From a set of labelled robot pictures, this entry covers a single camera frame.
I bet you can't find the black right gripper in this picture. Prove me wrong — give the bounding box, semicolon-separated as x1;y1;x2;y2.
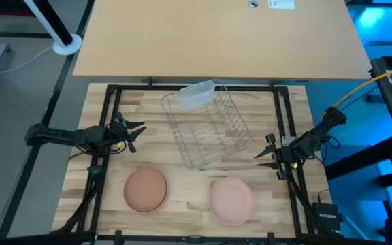
253;133;308;181

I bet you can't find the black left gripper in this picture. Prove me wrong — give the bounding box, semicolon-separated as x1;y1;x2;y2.
104;112;148;154

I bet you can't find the silver wire dish rack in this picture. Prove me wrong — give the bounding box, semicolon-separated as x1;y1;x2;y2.
160;79;254;170

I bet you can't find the pale pink plate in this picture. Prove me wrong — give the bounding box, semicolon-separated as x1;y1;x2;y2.
207;176;255;227

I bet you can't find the clear plastic cutlery container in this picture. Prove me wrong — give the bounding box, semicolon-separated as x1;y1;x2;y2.
174;79;216;111

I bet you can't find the white fan stand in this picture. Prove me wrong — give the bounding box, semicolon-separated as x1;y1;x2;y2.
22;0;83;56

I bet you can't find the large tan wooden desk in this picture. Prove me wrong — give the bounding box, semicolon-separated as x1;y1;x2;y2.
72;0;373;81

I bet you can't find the black equipment cart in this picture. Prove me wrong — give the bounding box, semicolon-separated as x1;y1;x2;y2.
323;40;392;245

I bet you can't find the black crossbeam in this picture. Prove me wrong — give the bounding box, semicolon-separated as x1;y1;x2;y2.
0;231;392;245

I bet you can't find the white power strip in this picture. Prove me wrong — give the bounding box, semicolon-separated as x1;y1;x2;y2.
267;0;296;10

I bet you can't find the black crate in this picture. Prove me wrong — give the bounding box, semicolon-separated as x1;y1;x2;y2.
0;0;36;18

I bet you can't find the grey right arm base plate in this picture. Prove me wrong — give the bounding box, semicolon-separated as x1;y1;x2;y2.
281;135;297;148

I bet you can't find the black aluminium table frame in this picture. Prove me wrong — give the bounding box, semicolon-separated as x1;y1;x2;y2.
50;77;323;239

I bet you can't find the black switch power cable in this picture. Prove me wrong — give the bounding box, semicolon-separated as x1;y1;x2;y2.
316;188;330;205

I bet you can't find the black Netgear network switch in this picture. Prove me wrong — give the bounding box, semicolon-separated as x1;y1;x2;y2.
311;201;342;233

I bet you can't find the yellow cable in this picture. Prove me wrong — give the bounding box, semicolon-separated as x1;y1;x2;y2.
314;62;392;123

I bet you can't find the thin blue cable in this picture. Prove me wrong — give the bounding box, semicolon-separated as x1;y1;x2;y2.
338;84;380;112

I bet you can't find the white fan cable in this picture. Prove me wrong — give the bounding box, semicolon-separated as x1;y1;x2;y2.
0;44;55;78

